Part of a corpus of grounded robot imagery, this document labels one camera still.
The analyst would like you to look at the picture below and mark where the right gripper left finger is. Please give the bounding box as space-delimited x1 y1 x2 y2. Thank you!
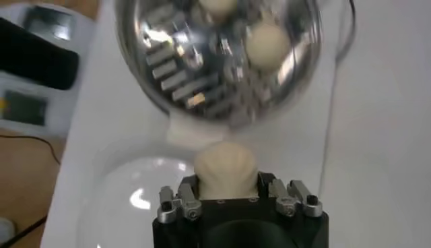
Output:
157 175 203 224

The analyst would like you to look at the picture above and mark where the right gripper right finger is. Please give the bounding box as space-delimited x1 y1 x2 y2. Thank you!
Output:
257 171 323 218

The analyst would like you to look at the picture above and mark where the white steamed baozi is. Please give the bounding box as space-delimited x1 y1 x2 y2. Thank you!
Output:
198 0 238 20
244 24 292 71
193 140 259 200

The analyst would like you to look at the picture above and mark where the stainless steel steamer basket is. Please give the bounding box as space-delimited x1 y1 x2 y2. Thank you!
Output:
114 0 323 129

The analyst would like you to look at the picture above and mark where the large white plate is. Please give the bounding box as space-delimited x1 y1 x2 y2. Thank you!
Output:
75 156 203 248

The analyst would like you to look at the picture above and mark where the white black robot body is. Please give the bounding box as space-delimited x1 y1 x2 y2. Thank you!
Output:
0 3 98 139

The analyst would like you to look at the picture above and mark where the black floor cable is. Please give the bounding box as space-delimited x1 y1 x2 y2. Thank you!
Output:
0 133 61 166
0 215 48 248

